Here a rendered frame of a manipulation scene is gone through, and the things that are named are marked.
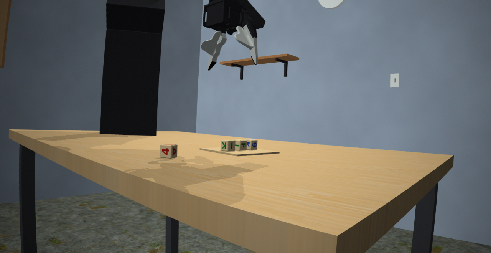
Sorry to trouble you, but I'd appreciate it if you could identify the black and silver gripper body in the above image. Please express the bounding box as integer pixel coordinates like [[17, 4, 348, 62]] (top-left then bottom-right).
[[203, 0, 248, 35]]

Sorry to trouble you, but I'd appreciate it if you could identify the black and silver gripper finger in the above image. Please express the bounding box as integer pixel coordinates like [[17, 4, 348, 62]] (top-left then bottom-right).
[[234, 13, 258, 65], [201, 30, 227, 70]]

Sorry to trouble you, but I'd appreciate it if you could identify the tan square mat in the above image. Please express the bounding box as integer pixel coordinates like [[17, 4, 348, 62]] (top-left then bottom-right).
[[200, 147, 280, 156]]

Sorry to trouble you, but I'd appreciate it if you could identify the beige letter block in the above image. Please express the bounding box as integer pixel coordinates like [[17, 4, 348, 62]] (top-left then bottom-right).
[[245, 139, 258, 150], [233, 139, 247, 151], [160, 144, 178, 159], [221, 140, 236, 151]]

